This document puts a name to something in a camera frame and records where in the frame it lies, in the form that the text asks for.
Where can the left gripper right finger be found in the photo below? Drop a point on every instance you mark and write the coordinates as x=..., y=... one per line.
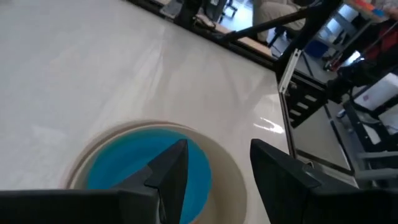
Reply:
x=280, y=180

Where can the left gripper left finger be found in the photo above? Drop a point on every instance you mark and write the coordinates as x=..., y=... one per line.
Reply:
x=171, y=180

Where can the beige bowl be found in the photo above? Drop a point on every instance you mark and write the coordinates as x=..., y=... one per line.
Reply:
x=227, y=186

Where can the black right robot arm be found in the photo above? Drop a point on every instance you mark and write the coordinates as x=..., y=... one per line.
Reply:
x=186, y=12

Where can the black slotted mounting plate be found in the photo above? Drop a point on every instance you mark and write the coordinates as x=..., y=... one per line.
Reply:
x=295, y=90

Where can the black metal rack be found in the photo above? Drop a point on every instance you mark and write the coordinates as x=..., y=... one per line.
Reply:
x=360, y=133

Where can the white box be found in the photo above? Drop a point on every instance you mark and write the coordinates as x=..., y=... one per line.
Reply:
x=376, y=93

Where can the blue bin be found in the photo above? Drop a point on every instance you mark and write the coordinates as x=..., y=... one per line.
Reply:
x=315, y=49

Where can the person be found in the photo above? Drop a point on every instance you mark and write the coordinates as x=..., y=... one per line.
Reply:
x=270, y=12

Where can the black office chair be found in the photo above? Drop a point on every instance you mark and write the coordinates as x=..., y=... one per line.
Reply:
x=219, y=7

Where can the white aluminium frame bracket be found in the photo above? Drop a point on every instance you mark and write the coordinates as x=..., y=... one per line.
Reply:
x=289, y=71

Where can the black table frame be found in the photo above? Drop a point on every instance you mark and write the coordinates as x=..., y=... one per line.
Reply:
x=303, y=34

